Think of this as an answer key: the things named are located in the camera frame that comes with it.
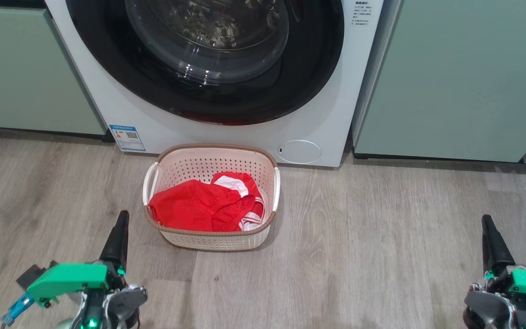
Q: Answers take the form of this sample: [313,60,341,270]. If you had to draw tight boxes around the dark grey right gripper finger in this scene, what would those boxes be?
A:
[481,214,516,277]

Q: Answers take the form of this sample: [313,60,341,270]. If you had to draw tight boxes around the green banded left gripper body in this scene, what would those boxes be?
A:
[26,263,147,329]

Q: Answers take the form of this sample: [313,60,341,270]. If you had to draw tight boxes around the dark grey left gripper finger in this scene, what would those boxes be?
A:
[100,210,130,275]

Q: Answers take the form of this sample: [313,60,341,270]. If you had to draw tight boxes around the red garment with white trim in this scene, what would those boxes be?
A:
[148,171,266,233]

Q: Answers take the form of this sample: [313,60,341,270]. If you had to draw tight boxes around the dark grey washing machine door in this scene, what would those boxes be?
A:
[65,0,346,126]

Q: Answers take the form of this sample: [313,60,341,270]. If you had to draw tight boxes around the beige perforated laundry basket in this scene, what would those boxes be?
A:
[142,143,282,252]

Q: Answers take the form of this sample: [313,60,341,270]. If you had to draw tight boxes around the white washing machine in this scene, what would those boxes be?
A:
[44,0,403,168]

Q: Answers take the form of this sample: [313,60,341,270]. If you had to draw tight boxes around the white blue label box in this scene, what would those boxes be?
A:
[109,124,147,152]

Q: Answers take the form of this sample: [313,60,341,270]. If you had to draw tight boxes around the wide pale green cabinet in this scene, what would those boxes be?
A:
[353,0,526,164]

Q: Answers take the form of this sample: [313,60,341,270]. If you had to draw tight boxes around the round white filter cover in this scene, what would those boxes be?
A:
[277,139,322,165]

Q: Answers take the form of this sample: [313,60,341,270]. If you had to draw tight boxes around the blue plug black cable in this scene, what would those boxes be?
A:
[1,293,35,326]

